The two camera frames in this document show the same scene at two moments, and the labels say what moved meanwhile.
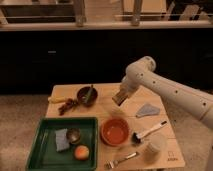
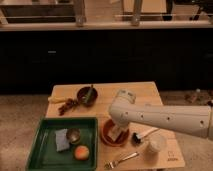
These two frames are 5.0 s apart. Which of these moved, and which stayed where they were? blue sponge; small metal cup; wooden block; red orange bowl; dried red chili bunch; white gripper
Moved: wooden block; white gripper
Stayed: small metal cup; blue sponge; dried red chili bunch; red orange bowl
